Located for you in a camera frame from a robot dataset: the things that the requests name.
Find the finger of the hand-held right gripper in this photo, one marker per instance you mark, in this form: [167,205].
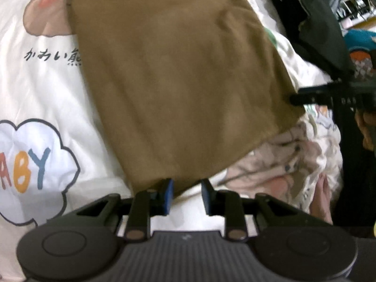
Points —
[314,98]

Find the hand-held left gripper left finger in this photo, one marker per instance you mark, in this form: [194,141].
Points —
[168,195]

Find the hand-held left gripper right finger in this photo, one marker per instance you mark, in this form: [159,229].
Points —
[207,195]

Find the brown printed t-shirt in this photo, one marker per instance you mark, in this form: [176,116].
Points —
[176,79]

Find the person's right hand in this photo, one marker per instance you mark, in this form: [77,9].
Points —
[367,129]

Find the teal printed fleece blanket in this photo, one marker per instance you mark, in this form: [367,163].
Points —
[361,39]

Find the folded black clothing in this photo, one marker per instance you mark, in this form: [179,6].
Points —
[317,29]

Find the pink printed pajama cloth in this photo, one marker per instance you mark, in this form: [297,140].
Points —
[279,158]

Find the person's dark clothing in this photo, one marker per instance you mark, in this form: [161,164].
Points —
[352,182]

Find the wooden desk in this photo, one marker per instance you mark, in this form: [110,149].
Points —
[361,14]

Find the person's foot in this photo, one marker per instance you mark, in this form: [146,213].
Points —
[323,196]

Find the white bear print blanket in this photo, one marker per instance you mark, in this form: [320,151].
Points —
[44,94]

